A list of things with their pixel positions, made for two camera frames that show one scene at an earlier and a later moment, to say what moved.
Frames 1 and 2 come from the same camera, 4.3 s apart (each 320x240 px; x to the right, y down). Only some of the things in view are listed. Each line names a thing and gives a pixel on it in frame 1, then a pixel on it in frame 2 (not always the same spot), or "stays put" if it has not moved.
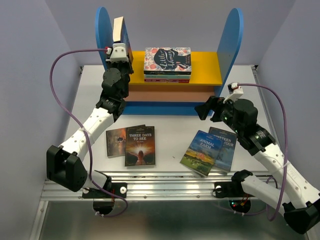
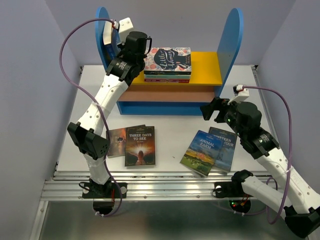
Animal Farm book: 201,155 stays put
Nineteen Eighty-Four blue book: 224,160 stays put
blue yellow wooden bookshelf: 209,70 stays put
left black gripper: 127,64 -> 122,47
